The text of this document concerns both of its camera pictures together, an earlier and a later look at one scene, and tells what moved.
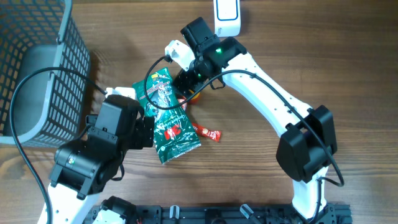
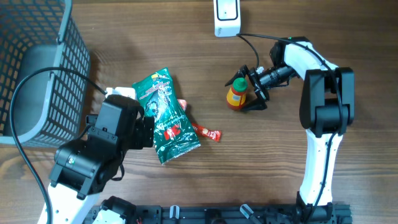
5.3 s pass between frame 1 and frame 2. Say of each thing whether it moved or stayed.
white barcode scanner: stayed
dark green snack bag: stayed
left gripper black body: stayed
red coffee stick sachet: stayed
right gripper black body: moved
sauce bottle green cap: moved
